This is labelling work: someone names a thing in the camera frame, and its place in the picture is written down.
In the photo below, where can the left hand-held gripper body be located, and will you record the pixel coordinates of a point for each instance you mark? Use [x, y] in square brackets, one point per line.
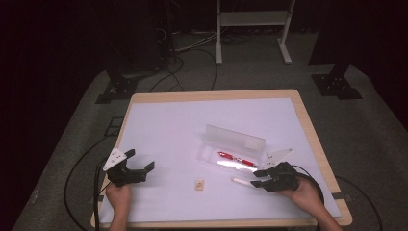
[120, 171]

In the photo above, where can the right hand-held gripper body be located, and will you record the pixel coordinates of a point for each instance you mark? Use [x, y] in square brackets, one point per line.
[282, 178]

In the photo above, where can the white pen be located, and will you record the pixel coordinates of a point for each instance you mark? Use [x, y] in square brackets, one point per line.
[242, 182]

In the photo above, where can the red click pen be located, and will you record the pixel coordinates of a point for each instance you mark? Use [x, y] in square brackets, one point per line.
[237, 159]

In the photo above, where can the clear plastic pencil case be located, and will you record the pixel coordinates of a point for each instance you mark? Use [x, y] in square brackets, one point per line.
[234, 141]

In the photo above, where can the person's left hand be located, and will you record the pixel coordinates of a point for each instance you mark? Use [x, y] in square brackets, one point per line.
[118, 197]

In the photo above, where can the person's right hand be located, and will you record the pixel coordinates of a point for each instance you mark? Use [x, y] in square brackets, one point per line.
[304, 194]

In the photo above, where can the beige eraser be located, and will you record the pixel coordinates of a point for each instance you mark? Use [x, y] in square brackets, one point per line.
[199, 185]

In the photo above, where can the black tape strip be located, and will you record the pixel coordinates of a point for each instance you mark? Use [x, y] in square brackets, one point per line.
[337, 196]

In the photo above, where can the light wooden table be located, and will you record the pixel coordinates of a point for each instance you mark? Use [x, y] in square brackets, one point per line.
[308, 122]

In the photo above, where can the black stand base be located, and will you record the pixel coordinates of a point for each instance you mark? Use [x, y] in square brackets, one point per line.
[336, 85]
[117, 88]

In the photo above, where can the white metal stand frame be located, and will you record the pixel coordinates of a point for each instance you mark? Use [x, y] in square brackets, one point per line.
[253, 17]

